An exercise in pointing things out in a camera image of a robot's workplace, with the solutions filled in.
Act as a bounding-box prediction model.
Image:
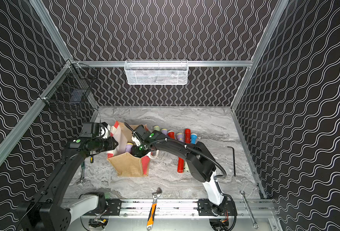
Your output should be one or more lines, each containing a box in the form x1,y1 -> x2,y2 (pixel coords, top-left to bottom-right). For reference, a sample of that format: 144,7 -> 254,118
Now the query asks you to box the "orange handled adjustable wrench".
147,187 -> 162,231

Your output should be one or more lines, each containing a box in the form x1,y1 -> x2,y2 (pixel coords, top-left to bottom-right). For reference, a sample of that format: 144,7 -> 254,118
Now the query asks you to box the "pale green flashlight front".
183,162 -> 189,172

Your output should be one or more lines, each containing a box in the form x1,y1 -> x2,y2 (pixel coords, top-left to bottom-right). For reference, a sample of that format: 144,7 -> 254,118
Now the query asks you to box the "silver combination wrench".
239,191 -> 259,230

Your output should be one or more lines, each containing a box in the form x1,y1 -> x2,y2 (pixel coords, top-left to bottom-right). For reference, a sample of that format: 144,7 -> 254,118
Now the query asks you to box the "red flashlight back row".
184,129 -> 191,143

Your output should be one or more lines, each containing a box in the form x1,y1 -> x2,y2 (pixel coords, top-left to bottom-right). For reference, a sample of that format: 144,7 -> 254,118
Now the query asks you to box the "black hex key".
227,146 -> 236,177

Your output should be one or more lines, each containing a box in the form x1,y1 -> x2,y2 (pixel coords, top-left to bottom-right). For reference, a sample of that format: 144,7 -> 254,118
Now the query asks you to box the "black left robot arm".
17,122 -> 119,231

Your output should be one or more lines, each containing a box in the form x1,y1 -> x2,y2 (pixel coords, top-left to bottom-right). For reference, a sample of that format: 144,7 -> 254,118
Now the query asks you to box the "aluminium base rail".
60,198 -> 277,218

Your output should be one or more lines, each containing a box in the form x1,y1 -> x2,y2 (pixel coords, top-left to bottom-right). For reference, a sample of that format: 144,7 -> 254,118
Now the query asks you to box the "jute and red tote bag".
106,121 -> 154,177

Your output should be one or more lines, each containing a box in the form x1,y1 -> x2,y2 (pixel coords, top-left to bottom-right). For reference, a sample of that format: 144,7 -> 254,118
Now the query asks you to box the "white wire mesh basket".
124,60 -> 189,85

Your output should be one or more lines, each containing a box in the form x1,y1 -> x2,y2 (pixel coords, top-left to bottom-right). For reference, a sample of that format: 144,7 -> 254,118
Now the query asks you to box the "black wire mesh basket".
41,63 -> 99,116

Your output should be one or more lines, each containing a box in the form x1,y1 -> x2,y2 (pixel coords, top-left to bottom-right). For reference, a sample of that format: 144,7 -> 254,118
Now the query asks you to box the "red flashlight white head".
168,130 -> 175,139

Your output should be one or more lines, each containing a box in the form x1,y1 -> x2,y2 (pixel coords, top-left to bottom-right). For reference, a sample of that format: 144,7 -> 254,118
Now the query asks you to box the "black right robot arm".
124,122 -> 237,216

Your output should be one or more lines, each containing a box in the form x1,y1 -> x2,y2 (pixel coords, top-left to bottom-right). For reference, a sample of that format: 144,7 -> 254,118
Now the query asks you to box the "blue flashlight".
190,133 -> 198,144

